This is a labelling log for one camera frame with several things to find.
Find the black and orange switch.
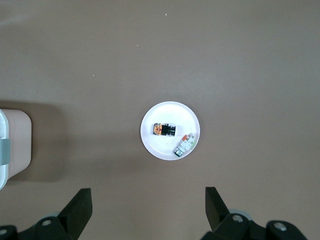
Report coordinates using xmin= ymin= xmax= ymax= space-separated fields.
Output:
xmin=152 ymin=122 xmax=177 ymax=138

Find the white lidded storage box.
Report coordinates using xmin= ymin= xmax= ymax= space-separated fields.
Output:
xmin=0 ymin=107 xmax=32 ymax=191

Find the pink round plate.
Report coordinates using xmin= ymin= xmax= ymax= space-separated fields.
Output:
xmin=139 ymin=100 xmax=201 ymax=161

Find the small white orange connector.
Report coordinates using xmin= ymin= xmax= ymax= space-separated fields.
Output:
xmin=173 ymin=133 xmax=196 ymax=158

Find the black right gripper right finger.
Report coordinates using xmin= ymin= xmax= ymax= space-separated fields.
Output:
xmin=199 ymin=186 xmax=311 ymax=240

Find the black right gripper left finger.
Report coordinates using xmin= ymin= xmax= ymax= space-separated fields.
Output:
xmin=0 ymin=187 xmax=94 ymax=240

